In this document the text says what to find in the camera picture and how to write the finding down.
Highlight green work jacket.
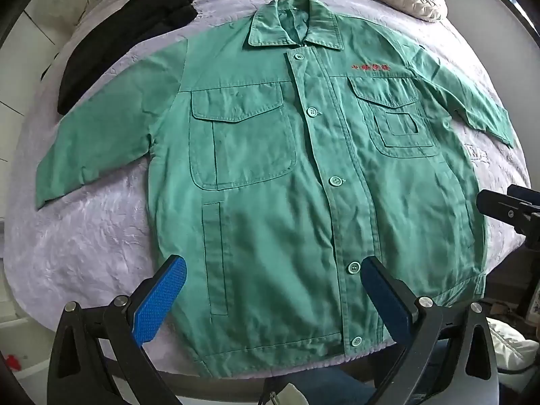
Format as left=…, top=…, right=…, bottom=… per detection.
left=34, top=0, right=515, bottom=378

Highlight white quilted cloth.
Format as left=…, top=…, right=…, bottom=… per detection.
left=485, top=318, right=540, bottom=372

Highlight person's blue jeans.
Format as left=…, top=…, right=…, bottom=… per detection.
left=274, top=337, right=448, bottom=405

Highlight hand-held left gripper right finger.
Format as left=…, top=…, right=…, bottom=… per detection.
left=360, top=255, right=503, bottom=405

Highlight black folded clothes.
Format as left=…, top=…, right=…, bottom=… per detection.
left=57, top=0, right=199, bottom=114

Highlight lilac bedspread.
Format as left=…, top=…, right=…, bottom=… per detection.
left=0, top=0, right=534, bottom=384

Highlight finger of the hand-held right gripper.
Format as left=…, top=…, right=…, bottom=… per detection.
left=477, top=189, right=526, bottom=231

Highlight white wardrobe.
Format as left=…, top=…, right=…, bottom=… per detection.
left=0, top=8, right=72, bottom=165

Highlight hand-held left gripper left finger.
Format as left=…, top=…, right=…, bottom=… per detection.
left=46, top=254, right=188, bottom=405

